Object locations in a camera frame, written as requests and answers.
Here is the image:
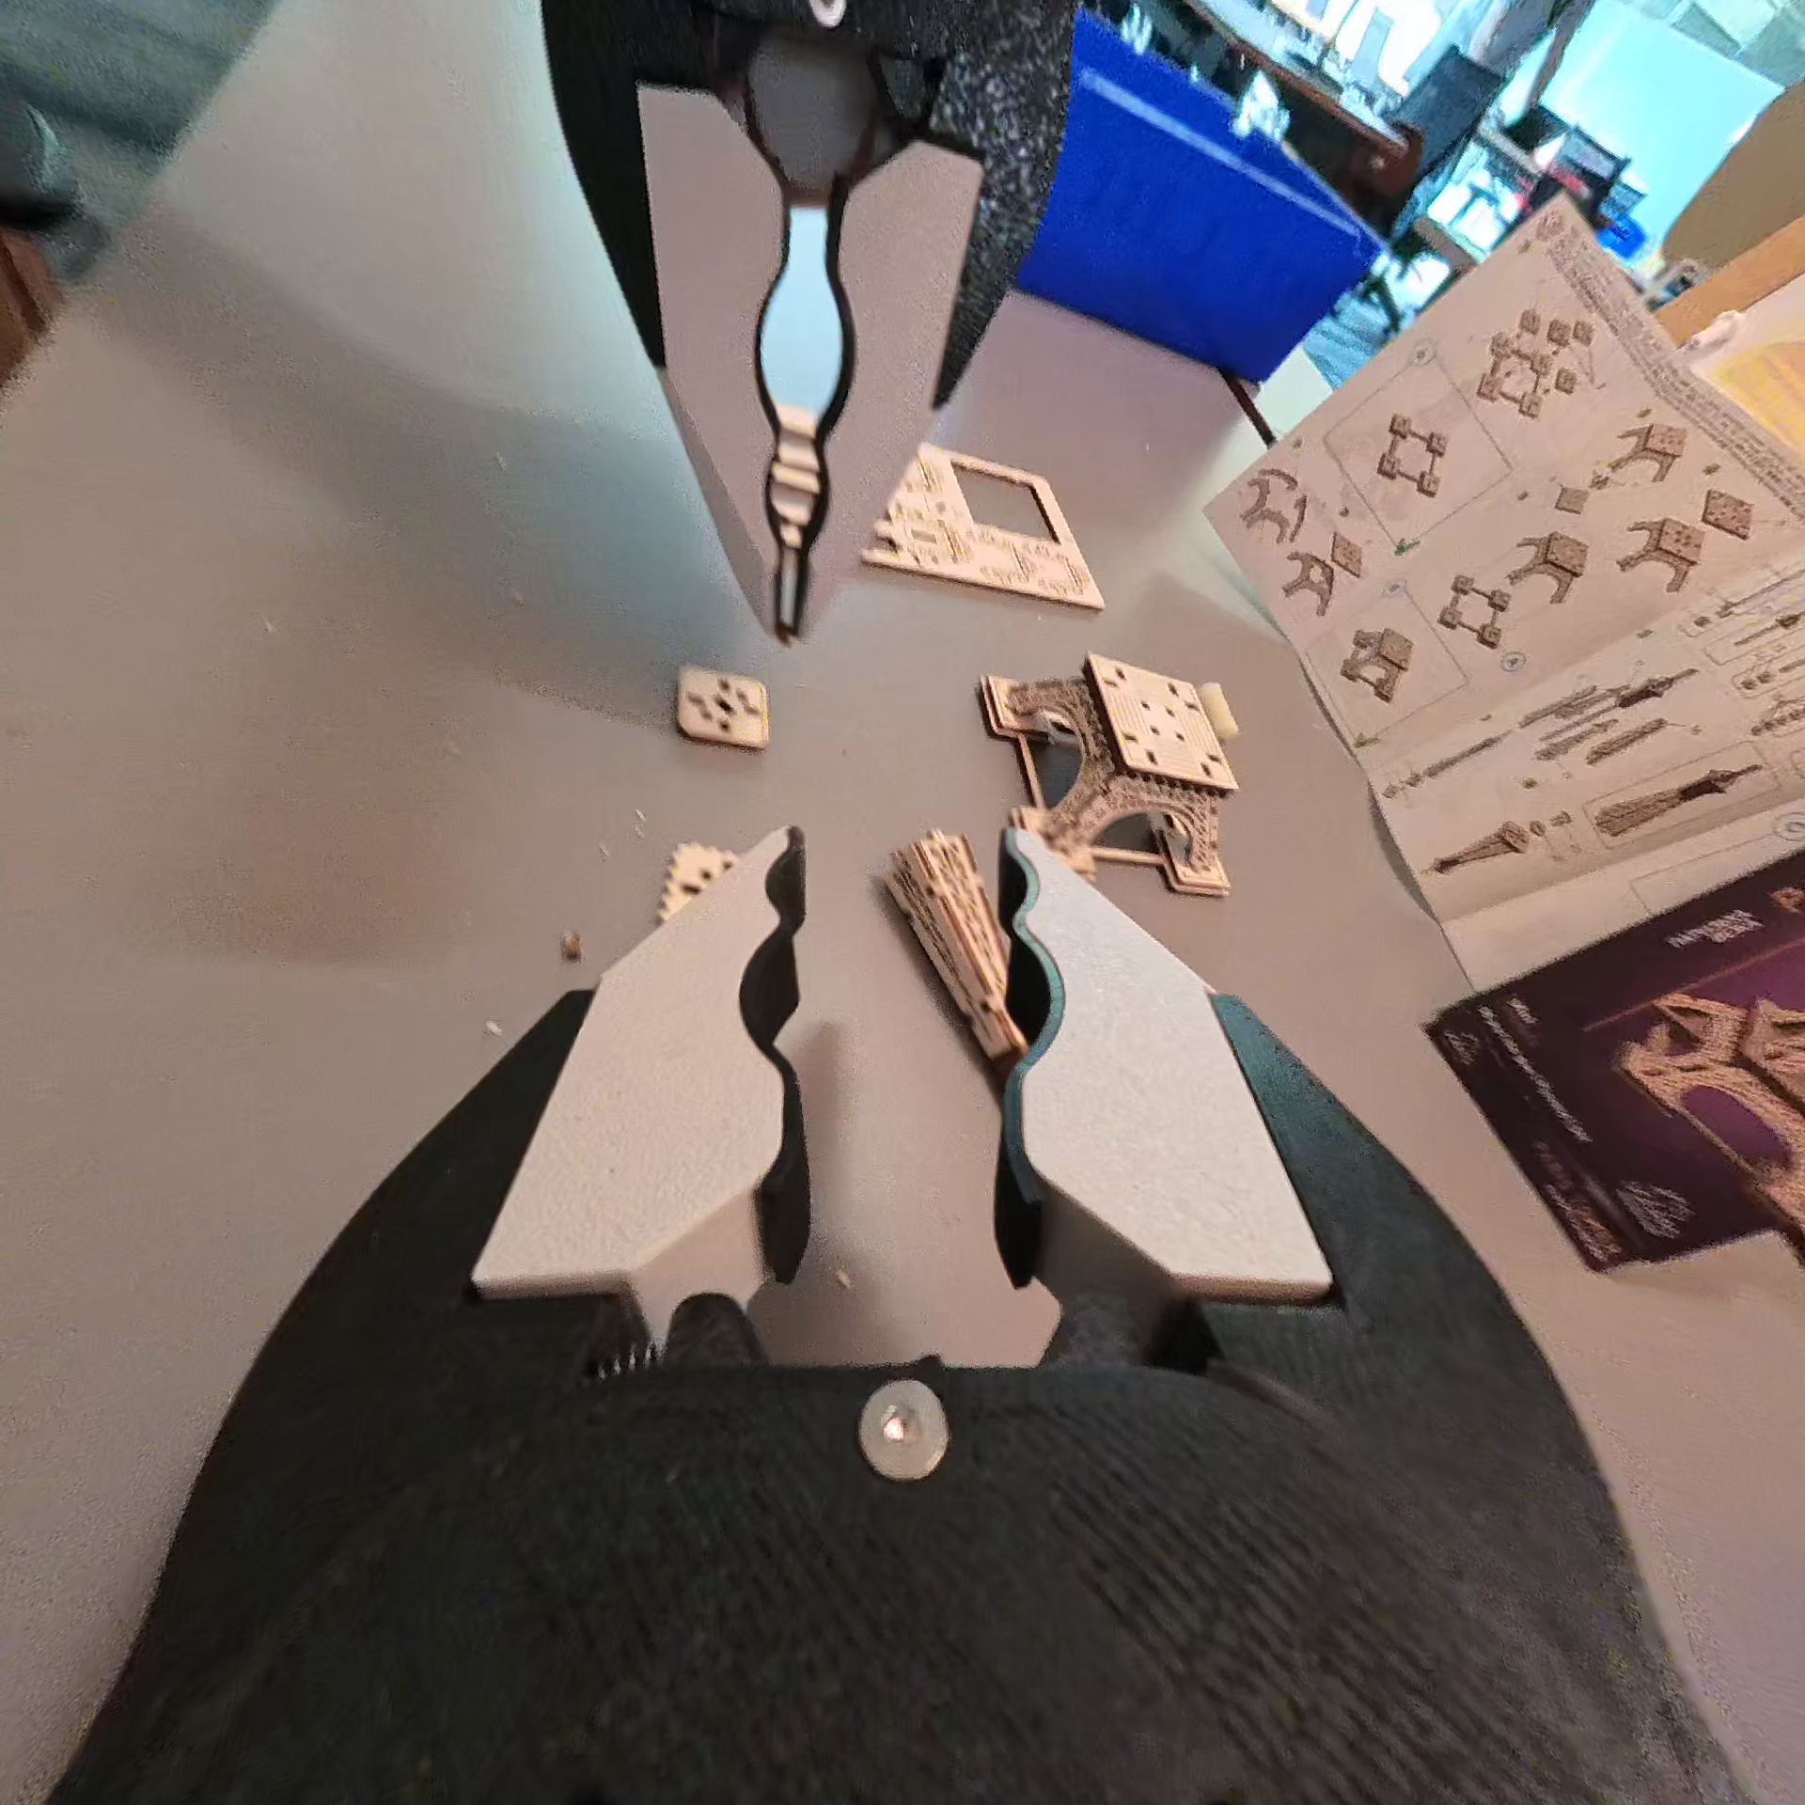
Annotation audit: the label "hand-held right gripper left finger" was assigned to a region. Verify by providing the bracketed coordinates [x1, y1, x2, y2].
[474, 828, 813, 1341]

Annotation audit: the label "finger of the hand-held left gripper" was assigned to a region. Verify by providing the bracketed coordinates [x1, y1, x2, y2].
[783, 133, 987, 641]
[638, 82, 808, 644]

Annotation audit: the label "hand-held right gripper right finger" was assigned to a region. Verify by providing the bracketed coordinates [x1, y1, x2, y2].
[994, 828, 1334, 1339]

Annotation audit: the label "wooden Eiffel tower model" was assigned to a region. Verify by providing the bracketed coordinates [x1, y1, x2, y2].
[886, 830, 1032, 1082]

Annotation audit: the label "grey desk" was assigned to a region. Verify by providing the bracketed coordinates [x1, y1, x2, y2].
[0, 0, 1805, 1805]

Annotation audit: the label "blue plastic bin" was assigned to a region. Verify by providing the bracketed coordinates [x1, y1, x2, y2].
[1014, 12, 1387, 384]

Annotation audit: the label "notched wooden piece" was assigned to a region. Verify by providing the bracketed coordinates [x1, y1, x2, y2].
[658, 843, 740, 927]

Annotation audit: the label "wooden tower base model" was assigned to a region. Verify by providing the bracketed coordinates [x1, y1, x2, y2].
[980, 651, 1242, 898]

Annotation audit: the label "small square wooden plate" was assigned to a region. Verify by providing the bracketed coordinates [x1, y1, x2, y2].
[675, 664, 776, 751]

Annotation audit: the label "black office chair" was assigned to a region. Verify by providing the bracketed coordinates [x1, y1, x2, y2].
[1388, 46, 1514, 238]

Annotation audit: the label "purple product box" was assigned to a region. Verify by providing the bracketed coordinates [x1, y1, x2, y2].
[1424, 848, 1805, 1275]

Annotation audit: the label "printed instruction sheet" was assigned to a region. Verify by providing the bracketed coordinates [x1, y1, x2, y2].
[1203, 196, 1805, 978]

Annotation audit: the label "yellow paper sheet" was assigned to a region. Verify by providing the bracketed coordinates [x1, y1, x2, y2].
[1685, 315, 1805, 455]

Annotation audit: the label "wooden sheet frame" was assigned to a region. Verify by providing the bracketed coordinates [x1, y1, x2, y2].
[863, 444, 1106, 613]

